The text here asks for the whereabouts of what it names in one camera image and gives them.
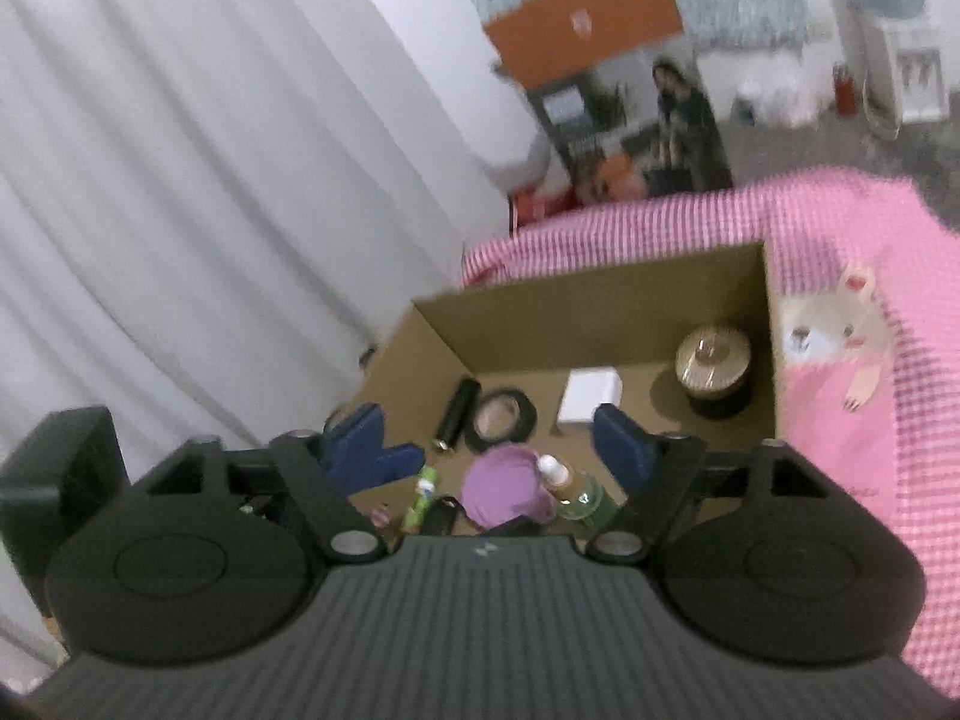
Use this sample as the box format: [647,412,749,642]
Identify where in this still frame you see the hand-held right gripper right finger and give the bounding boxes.
[583,403,835,565]

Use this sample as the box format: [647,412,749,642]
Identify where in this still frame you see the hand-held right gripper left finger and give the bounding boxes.
[135,403,391,565]

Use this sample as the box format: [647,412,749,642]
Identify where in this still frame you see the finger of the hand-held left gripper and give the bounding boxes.
[379,442,426,486]

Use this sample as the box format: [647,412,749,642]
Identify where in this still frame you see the green dropper bottle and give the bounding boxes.
[536,454,605,522]

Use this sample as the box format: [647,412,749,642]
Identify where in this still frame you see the purple plastic lid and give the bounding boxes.
[460,444,557,530]

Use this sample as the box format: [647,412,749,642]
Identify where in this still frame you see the gold lidded jar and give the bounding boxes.
[673,322,753,422]

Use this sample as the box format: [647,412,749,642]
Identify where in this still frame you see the brown cardboard box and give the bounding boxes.
[322,240,781,541]

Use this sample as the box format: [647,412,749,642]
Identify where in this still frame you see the green tube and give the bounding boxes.
[403,465,440,530]

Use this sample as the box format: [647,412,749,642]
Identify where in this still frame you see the small black object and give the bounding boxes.
[422,495,462,537]

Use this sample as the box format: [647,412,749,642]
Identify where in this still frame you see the small white box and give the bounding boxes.
[556,367,625,427]

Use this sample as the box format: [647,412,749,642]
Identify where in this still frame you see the black cylinder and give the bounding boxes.
[433,378,481,452]

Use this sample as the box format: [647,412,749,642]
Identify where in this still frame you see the round black compact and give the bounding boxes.
[471,388,538,455]

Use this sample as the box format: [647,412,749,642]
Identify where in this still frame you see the red packet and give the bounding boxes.
[508,190,580,232]

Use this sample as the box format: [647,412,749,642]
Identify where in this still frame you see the pink checked tablecloth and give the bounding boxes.
[459,169,960,691]

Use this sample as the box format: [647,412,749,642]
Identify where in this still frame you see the white curtain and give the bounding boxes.
[0,0,541,683]

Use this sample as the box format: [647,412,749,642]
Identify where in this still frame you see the orange appliance carton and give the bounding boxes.
[484,0,734,200]

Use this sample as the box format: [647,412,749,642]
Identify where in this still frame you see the white water dispenser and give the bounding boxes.
[855,15,946,128]

